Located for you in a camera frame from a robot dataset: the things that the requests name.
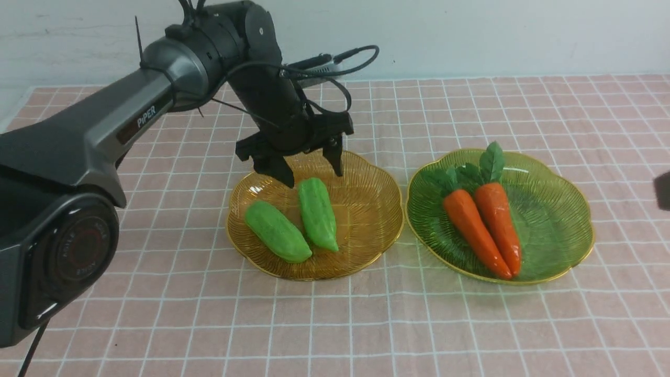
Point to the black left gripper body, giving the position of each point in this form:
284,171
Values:
288,121

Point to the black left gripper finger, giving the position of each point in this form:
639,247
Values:
332,151
276,168

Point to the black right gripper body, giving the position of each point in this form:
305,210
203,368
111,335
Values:
661,185

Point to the green toy gourd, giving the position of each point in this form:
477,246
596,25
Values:
317,213
277,232

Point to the orange toy carrot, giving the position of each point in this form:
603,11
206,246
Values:
493,204
464,215

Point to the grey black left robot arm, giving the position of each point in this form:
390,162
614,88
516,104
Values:
60,180

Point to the amber plastic plate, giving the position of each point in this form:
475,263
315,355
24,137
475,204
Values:
367,203

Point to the green plastic plate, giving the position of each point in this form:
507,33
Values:
551,216

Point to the pink checkered tablecloth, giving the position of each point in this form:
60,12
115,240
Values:
178,300

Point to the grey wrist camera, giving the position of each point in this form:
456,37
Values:
323,63

